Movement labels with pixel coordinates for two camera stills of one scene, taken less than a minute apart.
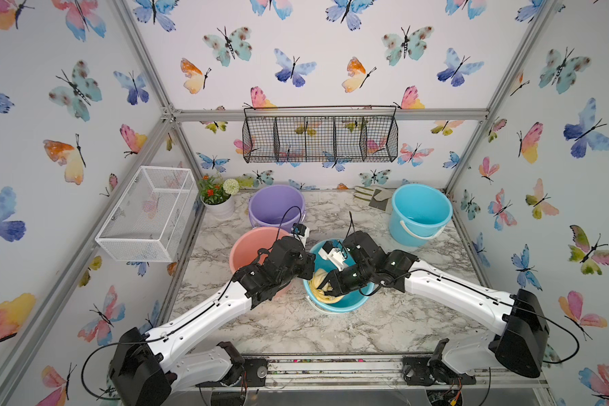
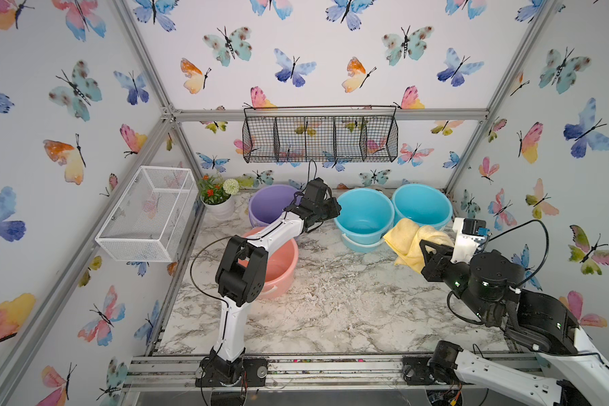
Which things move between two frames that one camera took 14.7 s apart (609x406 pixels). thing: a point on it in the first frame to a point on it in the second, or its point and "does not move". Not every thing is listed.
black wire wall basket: (320, 138) does not move
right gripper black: (333, 277) to (436, 269)
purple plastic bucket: (277, 205) does not move
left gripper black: (307, 260) to (333, 210)
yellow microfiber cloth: (316, 278) to (404, 238)
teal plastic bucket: (419, 213) does not move
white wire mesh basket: (148, 218) does not move
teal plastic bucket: (352, 301) to (363, 218)
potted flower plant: (217, 196) does not move
